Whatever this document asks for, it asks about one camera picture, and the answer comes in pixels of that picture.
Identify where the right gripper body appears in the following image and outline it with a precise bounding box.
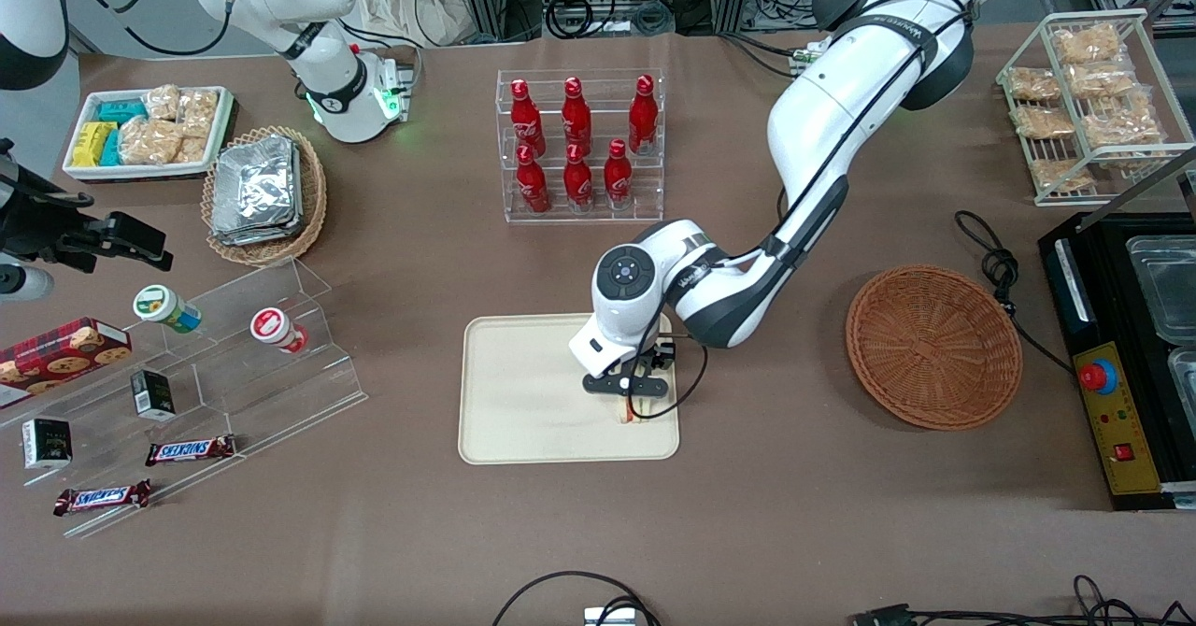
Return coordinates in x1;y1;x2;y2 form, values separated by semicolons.
0;170;21;263

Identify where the white rectangular snack tray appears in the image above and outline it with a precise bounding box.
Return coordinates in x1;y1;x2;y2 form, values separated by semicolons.
63;86;235;183

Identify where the cream plastic tray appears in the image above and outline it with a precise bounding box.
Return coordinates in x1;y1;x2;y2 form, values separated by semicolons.
458;310;680;465

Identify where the oval light wicker basket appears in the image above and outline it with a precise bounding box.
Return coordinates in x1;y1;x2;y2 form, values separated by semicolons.
201;125;328;266

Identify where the round brown wicker basket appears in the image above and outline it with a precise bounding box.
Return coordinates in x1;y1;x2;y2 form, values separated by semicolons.
846;264;1024;432

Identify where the green lid cup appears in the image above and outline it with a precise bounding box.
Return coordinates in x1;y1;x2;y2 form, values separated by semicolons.
133;284;203;334

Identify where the yellow snack pack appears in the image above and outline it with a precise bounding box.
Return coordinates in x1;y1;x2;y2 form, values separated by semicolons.
72;121;118;167

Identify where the red cookie box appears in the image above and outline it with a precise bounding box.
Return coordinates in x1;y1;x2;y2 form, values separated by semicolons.
0;317;133;409

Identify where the silver foil pouch stack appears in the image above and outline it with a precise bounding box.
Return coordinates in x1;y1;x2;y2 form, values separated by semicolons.
210;135;305;247

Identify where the clear acrylic bottle rack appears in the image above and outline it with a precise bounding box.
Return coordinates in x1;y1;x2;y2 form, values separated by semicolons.
496;68;666;225

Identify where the small black box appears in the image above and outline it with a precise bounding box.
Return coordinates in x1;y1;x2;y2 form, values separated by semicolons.
130;370;177;421
21;418;73;470

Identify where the red lid cup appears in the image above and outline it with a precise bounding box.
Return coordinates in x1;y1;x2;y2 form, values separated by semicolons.
249;307;308;354

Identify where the red cola bottle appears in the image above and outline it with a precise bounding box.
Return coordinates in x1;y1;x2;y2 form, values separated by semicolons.
509;79;547;156
628;75;659;156
604;138;634;211
563;143;595;214
516;143;551;215
562;77;593;152

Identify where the clear acrylic stepped shelf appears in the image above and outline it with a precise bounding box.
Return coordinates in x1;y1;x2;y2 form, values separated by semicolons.
0;257;368;540

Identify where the Snickers chocolate bar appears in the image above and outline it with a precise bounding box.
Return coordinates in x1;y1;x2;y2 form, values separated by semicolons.
145;434;236;467
53;479;152;517

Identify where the beige cloth bag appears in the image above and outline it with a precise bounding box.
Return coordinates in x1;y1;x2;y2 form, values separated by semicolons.
350;0;473;48

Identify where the clear fried snack bag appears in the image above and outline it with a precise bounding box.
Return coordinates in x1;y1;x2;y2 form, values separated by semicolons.
1082;93;1164;148
1012;106;1075;140
1007;67;1062;102
1051;23;1124;65
1028;157;1094;192
1065;63;1138;98

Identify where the black appliance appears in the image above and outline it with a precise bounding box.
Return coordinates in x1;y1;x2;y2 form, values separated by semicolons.
1039;210;1196;512

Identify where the yellow control panel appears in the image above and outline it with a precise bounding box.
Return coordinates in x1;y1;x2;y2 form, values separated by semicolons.
1073;341;1162;496

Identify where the clear plastic container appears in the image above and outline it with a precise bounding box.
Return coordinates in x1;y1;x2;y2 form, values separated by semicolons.
1168;348;1196;412
1126;235;1196;345

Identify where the grey metal bar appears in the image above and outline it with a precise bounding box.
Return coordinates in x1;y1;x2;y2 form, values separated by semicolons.
1101;145;1196;208

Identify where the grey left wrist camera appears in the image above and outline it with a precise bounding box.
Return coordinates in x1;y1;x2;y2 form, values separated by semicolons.
582;374;670;399

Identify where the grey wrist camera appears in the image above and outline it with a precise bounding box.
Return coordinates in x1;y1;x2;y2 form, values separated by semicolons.
582;374;670;399
0;264;54;303

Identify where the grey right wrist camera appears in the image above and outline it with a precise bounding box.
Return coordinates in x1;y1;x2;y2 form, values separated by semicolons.
0;264;54;303

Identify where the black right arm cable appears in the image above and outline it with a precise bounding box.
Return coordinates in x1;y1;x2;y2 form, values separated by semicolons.
67;0;235;59

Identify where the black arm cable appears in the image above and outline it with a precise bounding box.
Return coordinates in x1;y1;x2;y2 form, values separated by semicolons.
628;0;977;421
67;0;235;59

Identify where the arched black cable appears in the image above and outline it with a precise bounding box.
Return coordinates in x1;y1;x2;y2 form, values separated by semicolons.
492;571;660;626

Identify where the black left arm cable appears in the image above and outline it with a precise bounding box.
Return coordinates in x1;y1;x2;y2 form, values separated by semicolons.
628;0;977;421

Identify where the black cable with connector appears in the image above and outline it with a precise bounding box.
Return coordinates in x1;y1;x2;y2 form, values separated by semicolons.
848;574;1196;626

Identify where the knotted black power cable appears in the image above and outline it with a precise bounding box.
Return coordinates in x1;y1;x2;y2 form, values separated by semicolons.
953;210;1075;375

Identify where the white wire rack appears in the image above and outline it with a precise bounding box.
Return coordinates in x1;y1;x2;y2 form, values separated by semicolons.
995;7;1196;207

